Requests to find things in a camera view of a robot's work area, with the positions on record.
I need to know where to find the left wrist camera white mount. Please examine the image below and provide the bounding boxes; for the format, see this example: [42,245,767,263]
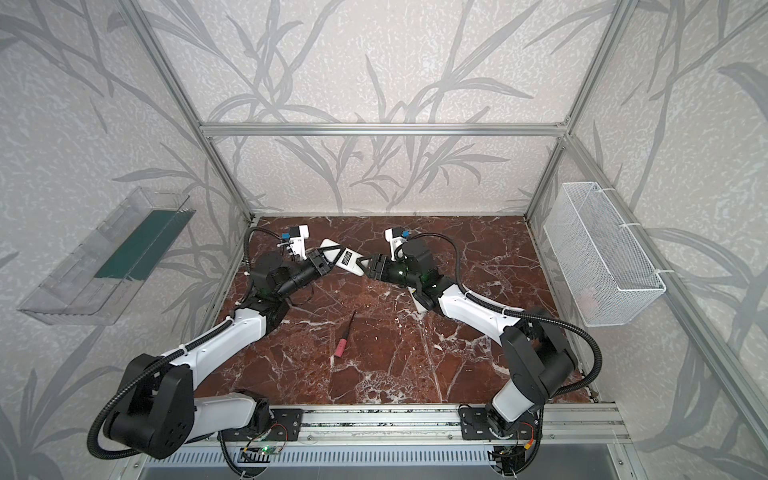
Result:
[278,224,310,260]

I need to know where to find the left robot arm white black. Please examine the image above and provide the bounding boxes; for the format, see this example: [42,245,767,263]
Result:
[86,249,338,460]

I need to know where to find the left black corrugated cable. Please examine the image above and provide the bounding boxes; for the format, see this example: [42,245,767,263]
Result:
[86,317,235,460]

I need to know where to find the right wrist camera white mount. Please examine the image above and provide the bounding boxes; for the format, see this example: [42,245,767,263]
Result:
[384,227,410,261]

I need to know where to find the aluminium frame crossbar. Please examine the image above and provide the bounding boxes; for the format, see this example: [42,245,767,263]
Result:
[200,122,566,137]

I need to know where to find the pink handled screwdriver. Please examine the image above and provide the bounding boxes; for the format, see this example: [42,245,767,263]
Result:
[334,311,356,358]

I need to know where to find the black corrugated cable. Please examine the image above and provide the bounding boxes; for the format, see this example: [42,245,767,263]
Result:
[86,317,235,460]
[395,230,604,398]

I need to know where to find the white remote control yellow buttons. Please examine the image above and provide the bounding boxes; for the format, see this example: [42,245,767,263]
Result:
[408,287,434,315]

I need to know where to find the white wire mesh basket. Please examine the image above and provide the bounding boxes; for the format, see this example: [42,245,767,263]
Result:
[544,182,666,327]

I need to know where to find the right black corrugated cable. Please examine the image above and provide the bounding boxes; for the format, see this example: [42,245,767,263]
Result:
[395,230,604,398]

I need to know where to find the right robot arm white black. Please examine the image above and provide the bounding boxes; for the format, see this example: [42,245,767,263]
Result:
[355,233,604,439]

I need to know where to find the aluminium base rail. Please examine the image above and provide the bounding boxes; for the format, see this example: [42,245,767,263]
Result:
[124,403,632,448]

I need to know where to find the red white remote control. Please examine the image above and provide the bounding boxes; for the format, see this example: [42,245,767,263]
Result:
[319,239,365,277]

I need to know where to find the clear plastic wall bin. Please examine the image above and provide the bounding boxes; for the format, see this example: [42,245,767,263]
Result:
[18,187,196,326]

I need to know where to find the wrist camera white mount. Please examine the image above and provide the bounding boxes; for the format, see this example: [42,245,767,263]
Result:
[278,224,310,260]
[384,227,410,261]

